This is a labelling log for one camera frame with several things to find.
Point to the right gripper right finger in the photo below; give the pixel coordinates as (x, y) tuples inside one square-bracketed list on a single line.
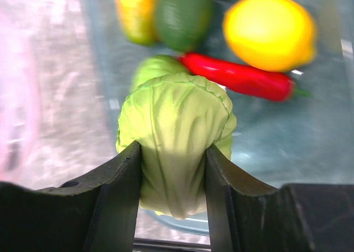
[(246, 214)]

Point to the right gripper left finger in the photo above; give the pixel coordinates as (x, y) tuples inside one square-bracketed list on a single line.
[(93, 212)]

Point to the pale green cabbage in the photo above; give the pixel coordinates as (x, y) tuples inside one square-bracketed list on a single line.
[(175, 118)]

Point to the clear zip top bag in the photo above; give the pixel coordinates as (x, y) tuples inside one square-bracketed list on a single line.
[(20, 95)]

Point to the dark green avocado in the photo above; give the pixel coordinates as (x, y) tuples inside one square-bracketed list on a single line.
[(182, 24)]

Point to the teal plastic food tray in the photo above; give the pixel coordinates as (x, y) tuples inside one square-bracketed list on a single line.
[(306, 139)]

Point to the red chili pepper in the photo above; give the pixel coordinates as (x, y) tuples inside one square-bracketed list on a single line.
[(246, 80)]

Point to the small green lettuce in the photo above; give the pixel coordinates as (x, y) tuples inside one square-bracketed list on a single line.
[(156, 66)]

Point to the yellow lemon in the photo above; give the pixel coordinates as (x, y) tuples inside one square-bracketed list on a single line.
[(271, 35)]

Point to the yellow green mango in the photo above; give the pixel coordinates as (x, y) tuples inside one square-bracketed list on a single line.
[(136, 19)]

